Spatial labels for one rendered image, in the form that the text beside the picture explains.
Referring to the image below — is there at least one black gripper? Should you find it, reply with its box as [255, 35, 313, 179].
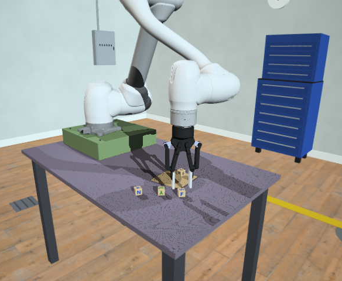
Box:
[163, 125, 202, 189]

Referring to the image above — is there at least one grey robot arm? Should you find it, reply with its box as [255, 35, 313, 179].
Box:
[78, 0, 240, 136]

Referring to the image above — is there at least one tan flat mat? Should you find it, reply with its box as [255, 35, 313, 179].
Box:
[151, 170, 197, 189]

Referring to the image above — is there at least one beige letter block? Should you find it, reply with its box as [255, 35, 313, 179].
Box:
[158, 187, 165, 196]
[177, 188, 186, 197]
[177, 168, 185, 177]
[134, 186, 142, 196]

